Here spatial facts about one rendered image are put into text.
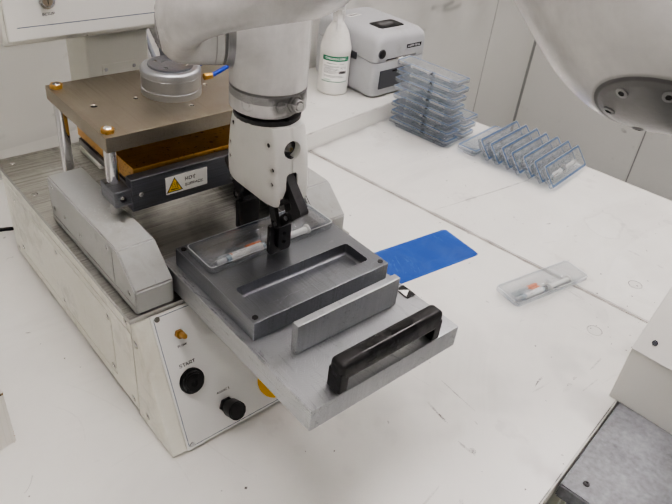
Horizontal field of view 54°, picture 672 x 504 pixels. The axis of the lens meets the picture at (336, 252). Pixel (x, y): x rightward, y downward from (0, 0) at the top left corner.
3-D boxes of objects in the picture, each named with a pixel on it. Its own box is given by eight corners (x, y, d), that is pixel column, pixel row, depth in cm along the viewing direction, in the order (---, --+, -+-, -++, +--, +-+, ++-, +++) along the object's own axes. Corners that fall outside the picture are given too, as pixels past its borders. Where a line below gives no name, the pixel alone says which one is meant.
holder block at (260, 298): (176, 264, 81) (175, 247, 79) (304, 218, 92) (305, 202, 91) (253, 341, 71) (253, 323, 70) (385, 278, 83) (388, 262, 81)
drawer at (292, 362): (163, 284, 83) (159, 233, 79) (300, 232, 96) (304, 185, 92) (308, 437, 66) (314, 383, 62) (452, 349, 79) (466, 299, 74)
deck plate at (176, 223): (-5, 164, 105) (-6, 159, 105) (189, 120, 125) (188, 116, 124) (129, 325, 78) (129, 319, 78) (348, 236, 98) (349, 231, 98)
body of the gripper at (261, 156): (324, 111, 71) (315, 200, 78) (268, 79, 77) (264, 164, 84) (267, 125, 67) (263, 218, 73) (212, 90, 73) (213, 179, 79)
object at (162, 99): (37, 130, 95) (21, 40, 88) (221, 92, 113) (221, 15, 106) (112, 206, 81) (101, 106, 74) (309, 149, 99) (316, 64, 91)
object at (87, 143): (79, 144, 93) (70, 79, 88) (214, 113, 106) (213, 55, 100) (136, 198, 83) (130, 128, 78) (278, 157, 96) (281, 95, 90)
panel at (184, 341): (186, 451, 85) (148, 317, 79) (359, 356, 102) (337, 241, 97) (194, 456, 83) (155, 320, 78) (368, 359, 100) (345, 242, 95)
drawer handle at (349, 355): (325, 384, 67) (329, 355, 65) (426, 327, 76) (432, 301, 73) (338, 396, 66) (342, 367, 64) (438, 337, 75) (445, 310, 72)
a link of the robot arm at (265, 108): (326, 90, 71) (323, 116, 72) (276, 63, 76) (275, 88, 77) (261, 105, 66) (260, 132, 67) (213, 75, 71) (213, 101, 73)
